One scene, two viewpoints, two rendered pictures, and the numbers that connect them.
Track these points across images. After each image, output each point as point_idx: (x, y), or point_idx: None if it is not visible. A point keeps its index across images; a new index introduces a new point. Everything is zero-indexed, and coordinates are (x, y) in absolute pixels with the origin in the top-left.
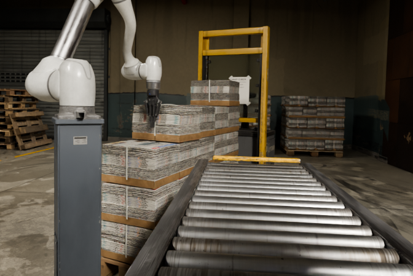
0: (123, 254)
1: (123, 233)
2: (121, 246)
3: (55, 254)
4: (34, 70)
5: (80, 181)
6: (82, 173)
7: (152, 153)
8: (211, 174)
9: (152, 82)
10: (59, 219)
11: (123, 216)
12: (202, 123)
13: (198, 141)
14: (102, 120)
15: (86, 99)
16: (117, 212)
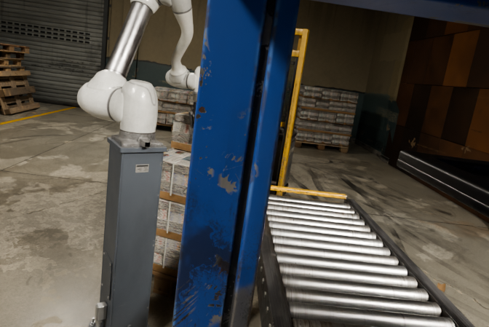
0: (160, 265)
1: (162, 245)
2: (158, 257)
3: (105, 273)
4: (89, 84)
5: (139, 207)
6: (141, 200)
7: None
8: (276, 216)
9: None
10: (117, 244)
11: (164, 229)
12: None
13: None
14: (164, 148)
15: (150, 127)
16: (156, 226)
